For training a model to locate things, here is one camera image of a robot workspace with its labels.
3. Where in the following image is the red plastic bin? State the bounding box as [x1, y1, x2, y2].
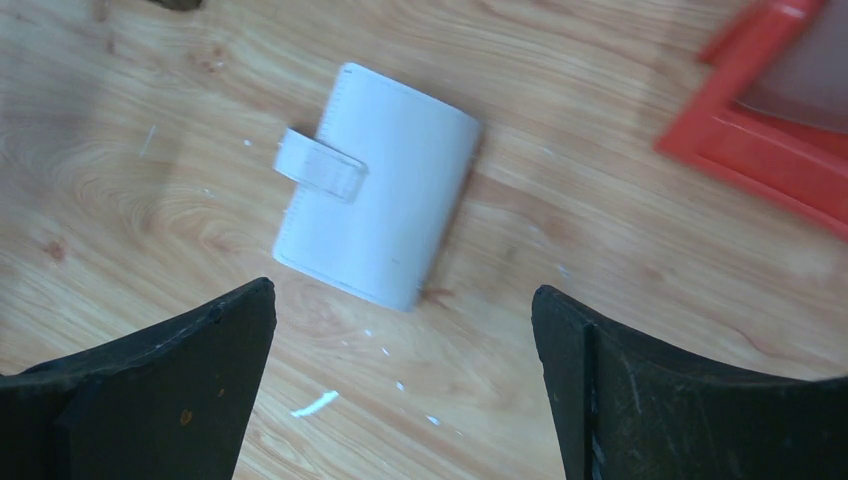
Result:
[655, 1, 847, 238]

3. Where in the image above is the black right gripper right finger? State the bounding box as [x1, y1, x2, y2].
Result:
[531, 285, 847, 479]

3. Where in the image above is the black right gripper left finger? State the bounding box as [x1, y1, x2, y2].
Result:
[1, 277, 277, 479]

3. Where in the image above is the white card holder wallet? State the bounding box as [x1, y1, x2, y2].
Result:
[272, 62, 482, 311]

